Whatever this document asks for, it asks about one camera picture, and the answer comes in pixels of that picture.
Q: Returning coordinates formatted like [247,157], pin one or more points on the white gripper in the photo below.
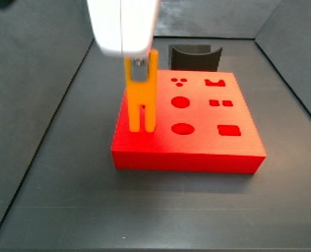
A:
[124,25]

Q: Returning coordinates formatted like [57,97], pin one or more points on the red shape-sorter block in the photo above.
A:
[205,131]

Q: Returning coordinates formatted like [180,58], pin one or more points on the orange two-pronged peg object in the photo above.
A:
[141,95]

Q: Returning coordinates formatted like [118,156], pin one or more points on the black curved holder stand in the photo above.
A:
[194,57]

